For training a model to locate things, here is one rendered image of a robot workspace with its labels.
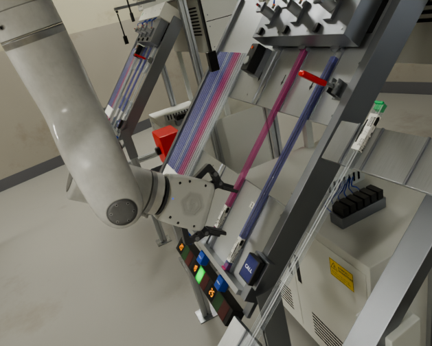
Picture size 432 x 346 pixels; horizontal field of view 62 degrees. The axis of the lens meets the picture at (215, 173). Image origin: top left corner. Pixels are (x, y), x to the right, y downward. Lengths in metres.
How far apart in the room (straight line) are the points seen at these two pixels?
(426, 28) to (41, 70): 0.84
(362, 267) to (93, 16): 4.06
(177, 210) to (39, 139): 3.73
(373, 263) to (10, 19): 0.86
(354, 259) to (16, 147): 3.81
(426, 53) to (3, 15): 0.89
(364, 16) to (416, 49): 0.32
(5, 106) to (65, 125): 3.70
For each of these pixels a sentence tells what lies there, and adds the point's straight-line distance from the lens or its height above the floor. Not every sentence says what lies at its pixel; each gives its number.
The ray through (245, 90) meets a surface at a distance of 1.03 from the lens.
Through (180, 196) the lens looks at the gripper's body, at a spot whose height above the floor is 0.94.
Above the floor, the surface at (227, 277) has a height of 0.73.
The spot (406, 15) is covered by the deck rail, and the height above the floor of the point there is 1.15.
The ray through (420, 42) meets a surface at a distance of 1.05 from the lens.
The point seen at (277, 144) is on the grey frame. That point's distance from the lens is 1.52.
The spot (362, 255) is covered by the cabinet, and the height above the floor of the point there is 0.62.
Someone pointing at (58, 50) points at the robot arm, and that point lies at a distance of 0.57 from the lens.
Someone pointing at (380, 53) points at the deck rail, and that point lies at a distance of 0.75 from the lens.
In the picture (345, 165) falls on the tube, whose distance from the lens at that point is 0.57.
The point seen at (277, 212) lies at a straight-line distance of 0.74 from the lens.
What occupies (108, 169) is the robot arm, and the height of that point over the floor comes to 1.08.
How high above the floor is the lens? 1.25
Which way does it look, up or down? 25 degrees down
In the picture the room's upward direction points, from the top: 14 degrees counter-clockwise
